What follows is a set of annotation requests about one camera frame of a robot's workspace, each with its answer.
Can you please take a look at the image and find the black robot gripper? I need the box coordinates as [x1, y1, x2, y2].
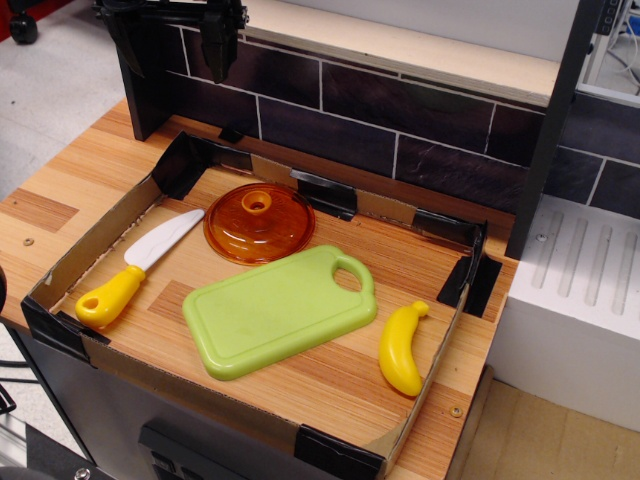
[94, 0, 248, 84]

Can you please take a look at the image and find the white knife yellow handle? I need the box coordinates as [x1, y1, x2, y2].
[75, 209, 205, 328]

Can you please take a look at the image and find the green plastic cutting board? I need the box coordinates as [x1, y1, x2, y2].
[182, 245, 377, 381]

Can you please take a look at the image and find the cardboard fence with black tape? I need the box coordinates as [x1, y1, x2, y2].
[22, 132, 513, 479]

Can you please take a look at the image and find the black chair caster wheel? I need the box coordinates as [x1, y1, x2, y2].
[9, 12, 38, 45]

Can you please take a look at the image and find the orange glass pot lid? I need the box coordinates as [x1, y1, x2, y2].
[203, 183, 316, 265]

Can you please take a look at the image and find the light wooden shelf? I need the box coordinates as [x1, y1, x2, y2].
[245, 1, 559, 107]

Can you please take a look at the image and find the yellow plastic banana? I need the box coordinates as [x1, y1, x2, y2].
[378, 301, 429, 397]

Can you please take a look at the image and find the white toy sink drainboard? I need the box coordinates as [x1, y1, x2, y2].
[487, 196, 639, 430]

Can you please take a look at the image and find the black vertical post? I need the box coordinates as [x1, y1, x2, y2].
[505, 0, 604, 260]

